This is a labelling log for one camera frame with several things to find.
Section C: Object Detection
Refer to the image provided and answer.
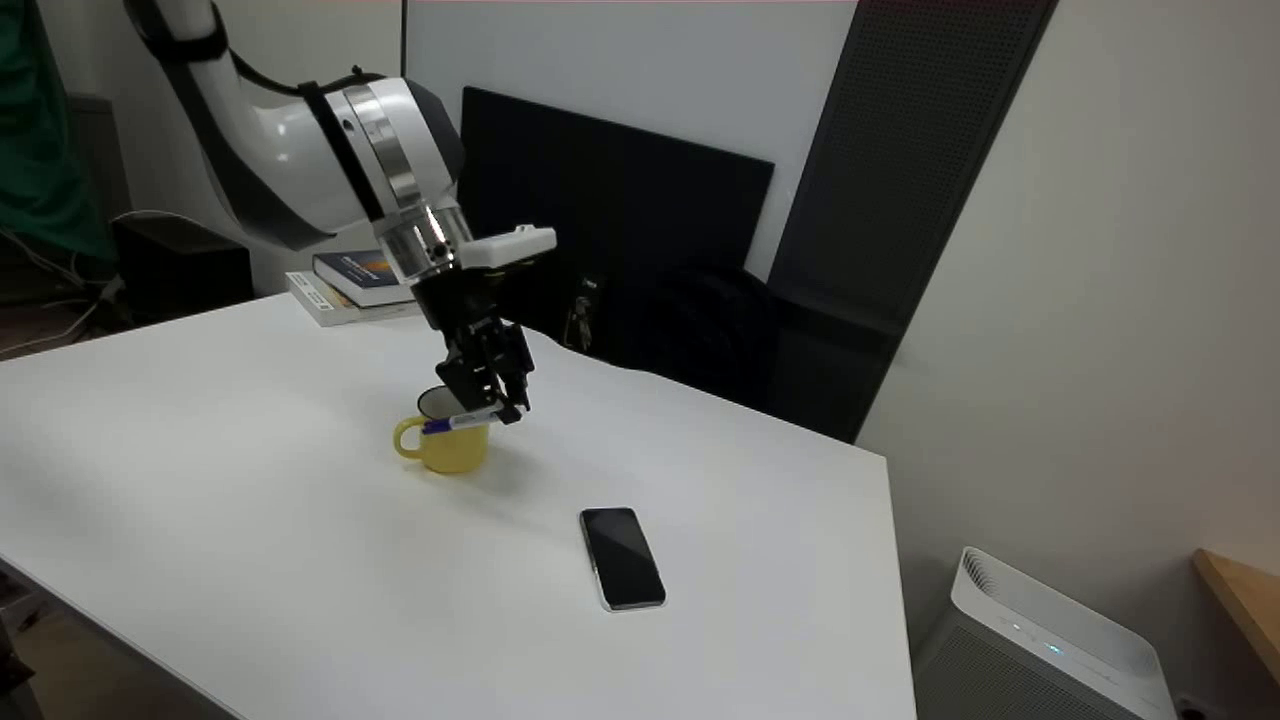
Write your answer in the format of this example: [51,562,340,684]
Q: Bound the wooden side table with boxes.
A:
[1187,545,1280,694]

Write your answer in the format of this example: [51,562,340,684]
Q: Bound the black office chair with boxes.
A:
[570,260,785,411]

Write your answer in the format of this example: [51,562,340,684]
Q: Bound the large black monitor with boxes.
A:
[451,85,778,381]

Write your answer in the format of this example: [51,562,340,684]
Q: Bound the black cabinet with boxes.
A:
[762,278,910,444]

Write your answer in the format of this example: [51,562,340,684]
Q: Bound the black smartphone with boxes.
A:
[576,505,669,618]

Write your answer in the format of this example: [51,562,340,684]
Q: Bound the green cloth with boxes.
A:
[0,0,121,274]

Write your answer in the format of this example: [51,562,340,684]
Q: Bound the grey plastic bin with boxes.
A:
[910,545,1185,720]

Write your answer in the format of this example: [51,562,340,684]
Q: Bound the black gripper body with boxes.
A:
[409,260,539,394]

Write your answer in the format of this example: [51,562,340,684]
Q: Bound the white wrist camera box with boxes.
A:
[451,220,559,281]

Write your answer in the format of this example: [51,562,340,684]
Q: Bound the blue book with orange cover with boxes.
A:
[306,243,414,312]

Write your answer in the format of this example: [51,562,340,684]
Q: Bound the dark grey wall panel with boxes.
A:
[762,0,1063,444]

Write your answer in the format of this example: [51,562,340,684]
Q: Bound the black box on floor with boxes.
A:
[109,213,259,328]

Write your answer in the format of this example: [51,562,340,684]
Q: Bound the yellow enamel mug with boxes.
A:
[386,386,494,486]

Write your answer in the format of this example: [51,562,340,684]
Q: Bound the stack of books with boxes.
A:
[278,267,421,331]

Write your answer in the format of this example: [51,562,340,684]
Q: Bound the tangled floor cables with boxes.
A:
[0,220,131,340]

